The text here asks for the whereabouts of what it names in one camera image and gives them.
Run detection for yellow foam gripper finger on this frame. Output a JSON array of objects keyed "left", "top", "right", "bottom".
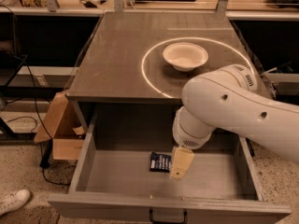
[{"left": 170, "top": 147, "right": 194, "bottom": 180}]

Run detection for blue rxbar blueberry packet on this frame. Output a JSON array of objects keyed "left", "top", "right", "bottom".
[{"left": 149, "top": 152, "right": 172, "bottom": 173}]

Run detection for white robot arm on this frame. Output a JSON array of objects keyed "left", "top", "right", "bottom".
[{"left": 170, "top": 64, "right": 299, "bottom": 179}]

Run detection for grey open top drawer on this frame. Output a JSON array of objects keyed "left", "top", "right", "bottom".
[{"left": 49, "top": 104, "right": 291, "bottom": 224}]

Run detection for grey cabinet counter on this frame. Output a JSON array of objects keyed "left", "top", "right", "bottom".
[{"left": 65, "top": 10, "right": 274, "bottom": 135}]

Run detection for white paper bowl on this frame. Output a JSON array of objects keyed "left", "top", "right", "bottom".
[{"left": 163, "top": 42, "right": 208, "bottom": 72}]

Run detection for brown cardboard box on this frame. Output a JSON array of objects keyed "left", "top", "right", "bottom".
[{"left": 34, "top": 91, "right": 86, "bottom": 161}]

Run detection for background wooden workbench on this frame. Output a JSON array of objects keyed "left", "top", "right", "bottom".
[{"left": 0, "top": 0, "right": 299, "bottom": 21}]

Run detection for white sneaker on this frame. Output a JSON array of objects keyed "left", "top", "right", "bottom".
[{"left": 0, "top": 189, "right": 31, "bottom": 217}]

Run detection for black drawer handle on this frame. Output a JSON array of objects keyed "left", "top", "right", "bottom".
[{"left": 149, "top": 209, "right": 188, "bottom": 224}]

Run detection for black floor cable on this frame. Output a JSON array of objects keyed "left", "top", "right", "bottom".
[{"left": 0, "top": 4, "right": 71, "bottom": 187}]

